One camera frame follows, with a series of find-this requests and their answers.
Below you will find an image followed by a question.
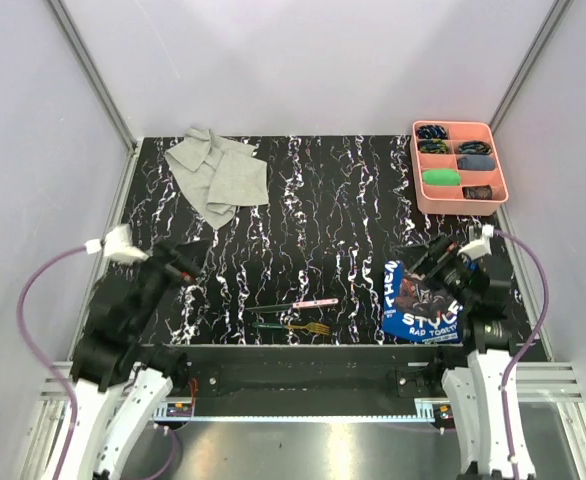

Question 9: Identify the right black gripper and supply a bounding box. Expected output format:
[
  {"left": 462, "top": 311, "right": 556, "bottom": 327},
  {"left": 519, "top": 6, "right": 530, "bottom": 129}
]
[{"left": 391, "top": 232, "right": 477, "bottom": 308}]

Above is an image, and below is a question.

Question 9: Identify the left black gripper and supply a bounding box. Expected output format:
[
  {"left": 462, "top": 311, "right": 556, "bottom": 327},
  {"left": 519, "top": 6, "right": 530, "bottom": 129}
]
[{"left": 123, "top": 234, "right": 213, "bottom": 334}]

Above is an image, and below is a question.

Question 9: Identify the grey cloth napkin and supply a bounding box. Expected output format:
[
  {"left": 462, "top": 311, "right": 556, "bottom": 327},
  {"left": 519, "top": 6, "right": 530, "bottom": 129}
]
[{"left": 165, "top": 128, "right": 269, "bottom": 230}]

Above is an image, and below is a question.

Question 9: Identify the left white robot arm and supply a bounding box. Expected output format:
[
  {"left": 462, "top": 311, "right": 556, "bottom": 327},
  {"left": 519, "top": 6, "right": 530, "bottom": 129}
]
[{"left": 43, "top": 232, "right": 211, "bottom": 479}]

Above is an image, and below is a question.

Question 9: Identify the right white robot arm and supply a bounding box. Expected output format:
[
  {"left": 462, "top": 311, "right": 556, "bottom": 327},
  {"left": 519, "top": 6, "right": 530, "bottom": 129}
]
[{"left": 382, "top": 225, "right": 537, "bottom": 479}]

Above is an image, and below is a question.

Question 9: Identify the blue printed t-shirt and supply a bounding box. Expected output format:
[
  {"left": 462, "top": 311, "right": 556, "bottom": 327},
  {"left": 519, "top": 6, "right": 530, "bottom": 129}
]
[{"left": 381, "top": 261, "right": 463, "bottom": 344}]

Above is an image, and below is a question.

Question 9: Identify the green rolled sock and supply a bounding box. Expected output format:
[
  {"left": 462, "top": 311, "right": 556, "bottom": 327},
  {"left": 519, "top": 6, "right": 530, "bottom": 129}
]
[{"left": 422, "top": 168, "right": 461, "bottom": 187}]

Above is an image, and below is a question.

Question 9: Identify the dark brown rolled sock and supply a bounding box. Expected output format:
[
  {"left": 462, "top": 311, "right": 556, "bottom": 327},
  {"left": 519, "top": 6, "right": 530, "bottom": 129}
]
[{"left": 462, "top": 185, "right": 493, "bottom": 201}]

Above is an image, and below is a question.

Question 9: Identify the pink divided organizer tray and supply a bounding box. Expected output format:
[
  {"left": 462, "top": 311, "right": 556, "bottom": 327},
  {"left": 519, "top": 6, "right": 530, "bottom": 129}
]
[{"left": 411, "top": 120, "right": 509, "bottom": 216}]

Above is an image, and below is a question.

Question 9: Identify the black marbled table mat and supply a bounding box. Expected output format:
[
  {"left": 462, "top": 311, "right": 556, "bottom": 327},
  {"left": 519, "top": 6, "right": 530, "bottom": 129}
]
[{"left": 121, "top": 135, "right": 482, "bottom": 346}]

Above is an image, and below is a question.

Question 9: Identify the blue patterned sock middle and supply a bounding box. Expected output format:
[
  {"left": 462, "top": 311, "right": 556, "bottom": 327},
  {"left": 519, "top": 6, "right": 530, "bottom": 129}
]
[{"left": 417, "top": 139, "right": 450, "bottom": 154}]

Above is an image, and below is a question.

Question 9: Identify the blue patterned sock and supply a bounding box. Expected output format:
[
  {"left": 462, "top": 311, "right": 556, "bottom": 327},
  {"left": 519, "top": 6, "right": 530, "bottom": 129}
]
[
  {"left": 415, "top": 124, "right": 449, "bottom": 140},
  {"left": 457, "top": 140, "right": 492, "bottom": 155},
  {"left": 417, "top": 139, "right": 450, "bottom": 154}
]

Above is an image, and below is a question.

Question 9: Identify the dark blue rolled sock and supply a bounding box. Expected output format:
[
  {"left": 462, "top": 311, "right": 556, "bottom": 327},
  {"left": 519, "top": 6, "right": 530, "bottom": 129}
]
[{"left": 457, "top": 155, "right": 496, "bottom": 171}]

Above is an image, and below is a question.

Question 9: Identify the blue patterned sock right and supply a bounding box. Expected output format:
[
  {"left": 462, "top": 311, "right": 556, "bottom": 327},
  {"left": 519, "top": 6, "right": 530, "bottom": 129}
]
[{"left": 457, "top": 140, "right": 492, "bottom": 155}]

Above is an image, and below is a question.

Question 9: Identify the blue patterned sock top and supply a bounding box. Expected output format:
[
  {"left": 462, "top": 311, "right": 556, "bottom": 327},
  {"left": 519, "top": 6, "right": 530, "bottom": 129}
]
[{"left": 415, "top": 124, "right": 449, "bottom": 140}]

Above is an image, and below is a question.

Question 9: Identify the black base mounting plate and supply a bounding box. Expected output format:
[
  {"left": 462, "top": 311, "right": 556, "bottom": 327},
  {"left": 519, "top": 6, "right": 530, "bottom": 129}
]
[{"left": 137, "top": 343, "right": 467, "bottom": 419}]

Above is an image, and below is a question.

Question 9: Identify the pink-handled table knife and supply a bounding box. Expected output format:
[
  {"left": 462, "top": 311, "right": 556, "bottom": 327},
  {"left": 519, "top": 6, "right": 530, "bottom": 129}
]
[{"left": 247, "top": 298, "right": 339, "bottom": 314}]

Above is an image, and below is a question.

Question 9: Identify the gold fork green handle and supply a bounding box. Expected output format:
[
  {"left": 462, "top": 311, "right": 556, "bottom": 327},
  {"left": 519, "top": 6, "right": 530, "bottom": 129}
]
[{"left": 252, "top": 322, "right": 331, "bottom": 336}]

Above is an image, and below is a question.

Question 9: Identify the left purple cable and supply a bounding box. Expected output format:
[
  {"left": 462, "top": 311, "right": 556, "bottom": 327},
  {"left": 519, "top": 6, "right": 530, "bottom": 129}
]
[{"left": 16, "top": 242, "right": 182, "bottom": 480}]

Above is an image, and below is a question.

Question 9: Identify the aluminium frame rail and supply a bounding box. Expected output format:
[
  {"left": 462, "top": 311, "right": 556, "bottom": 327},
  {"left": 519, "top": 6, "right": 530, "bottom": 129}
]
[{"left": 44, "top": 0, "right": 137, "bottom": 152}]

